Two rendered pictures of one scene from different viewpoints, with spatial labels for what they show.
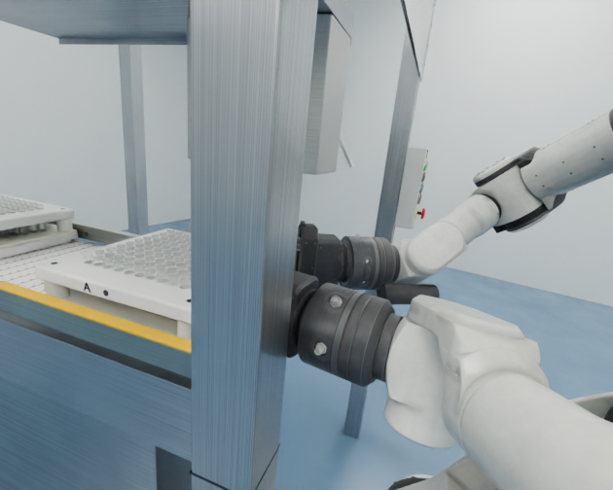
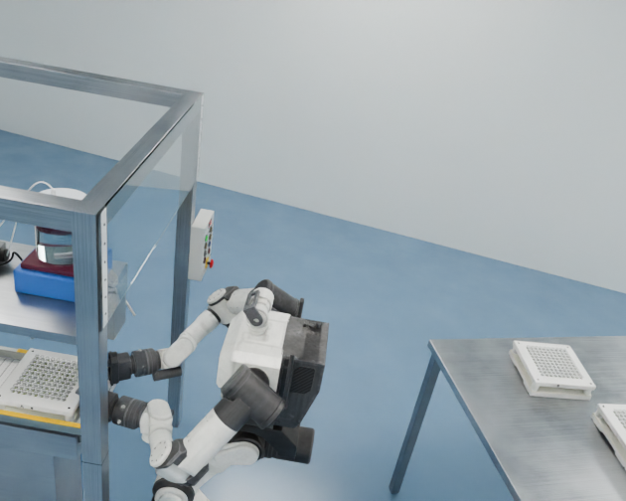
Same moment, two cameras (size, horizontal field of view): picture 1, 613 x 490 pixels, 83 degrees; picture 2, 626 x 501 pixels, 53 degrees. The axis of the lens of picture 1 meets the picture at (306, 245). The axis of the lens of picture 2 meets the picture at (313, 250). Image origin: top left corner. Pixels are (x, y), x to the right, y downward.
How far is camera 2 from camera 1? 170 cm
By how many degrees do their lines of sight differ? 22
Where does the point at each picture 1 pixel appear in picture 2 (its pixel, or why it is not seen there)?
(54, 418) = not seen: outside the picture
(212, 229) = (85, 408)
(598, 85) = (456, 13)
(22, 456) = not seen: outside the picture
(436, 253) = (177, 357)
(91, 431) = (16, 456)
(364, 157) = (197, 64)
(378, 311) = (136, 409)
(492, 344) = (158, 421)
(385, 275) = (153, 370)
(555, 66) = not seen: outside the picture
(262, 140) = (97, 394)
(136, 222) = not seen: outside the picture
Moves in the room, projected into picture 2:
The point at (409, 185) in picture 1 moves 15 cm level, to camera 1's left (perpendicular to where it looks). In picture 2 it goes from (195, 251) to (158, 251)
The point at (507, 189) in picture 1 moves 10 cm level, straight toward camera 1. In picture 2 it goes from (220, 310) to (209, 326)
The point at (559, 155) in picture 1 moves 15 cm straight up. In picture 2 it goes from (235, 303) to (239, 266)
